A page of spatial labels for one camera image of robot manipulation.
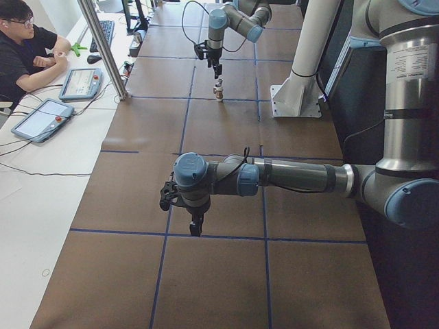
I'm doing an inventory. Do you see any near blue teach pendant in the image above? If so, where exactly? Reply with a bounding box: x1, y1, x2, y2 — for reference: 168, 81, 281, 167
11, 98, 75, 143

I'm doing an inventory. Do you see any white pedestal column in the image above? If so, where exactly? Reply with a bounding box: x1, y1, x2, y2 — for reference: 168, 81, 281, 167
270, 0, 341, 118

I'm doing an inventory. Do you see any blue teach pendant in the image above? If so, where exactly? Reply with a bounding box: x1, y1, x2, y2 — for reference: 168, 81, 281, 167
11, 98, 75, 143
58, 68, 102, 102

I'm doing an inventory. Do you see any green plastic part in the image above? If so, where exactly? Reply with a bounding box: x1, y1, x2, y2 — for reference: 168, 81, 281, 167
71, 42, 88, 57

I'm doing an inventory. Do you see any white brass PPR valve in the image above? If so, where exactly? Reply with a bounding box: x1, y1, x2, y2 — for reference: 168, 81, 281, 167
213, 86, 224, 102

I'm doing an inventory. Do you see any metal cylinder weight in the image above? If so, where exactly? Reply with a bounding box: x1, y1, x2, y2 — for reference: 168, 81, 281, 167
133, 30, 144, 44

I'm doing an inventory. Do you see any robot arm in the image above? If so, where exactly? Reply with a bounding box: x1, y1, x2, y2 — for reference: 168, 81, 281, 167
160, 1, 438, 236
197, 1, 272, 79

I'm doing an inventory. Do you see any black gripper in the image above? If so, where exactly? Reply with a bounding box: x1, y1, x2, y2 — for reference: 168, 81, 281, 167
206, 47, 222, 79
185, 200, 211, 236

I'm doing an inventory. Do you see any far blue teach pendant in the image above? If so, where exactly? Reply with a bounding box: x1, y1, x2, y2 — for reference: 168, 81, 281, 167
58, 68, 102, 102

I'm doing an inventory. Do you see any black computer mouse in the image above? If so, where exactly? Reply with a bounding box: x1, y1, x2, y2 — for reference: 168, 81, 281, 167
86, 54, 102, 65

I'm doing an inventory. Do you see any brown paper table cover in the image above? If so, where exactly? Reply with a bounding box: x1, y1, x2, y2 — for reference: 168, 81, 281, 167
32, 3, 389, 328

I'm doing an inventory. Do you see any seated person black shirt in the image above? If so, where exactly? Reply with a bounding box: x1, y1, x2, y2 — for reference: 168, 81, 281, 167
1, 0, 71, 110

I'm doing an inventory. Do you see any black keyboard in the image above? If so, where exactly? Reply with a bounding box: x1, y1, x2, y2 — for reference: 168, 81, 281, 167
88, 20, 116, 53

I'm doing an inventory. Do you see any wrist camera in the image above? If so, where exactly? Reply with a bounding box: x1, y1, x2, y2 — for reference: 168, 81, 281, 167
159, 181, 179, 212
193, 41, 209, 60

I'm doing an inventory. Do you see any aluminium frame post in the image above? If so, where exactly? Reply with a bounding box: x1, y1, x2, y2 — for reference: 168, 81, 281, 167
78, 0, 128, 101

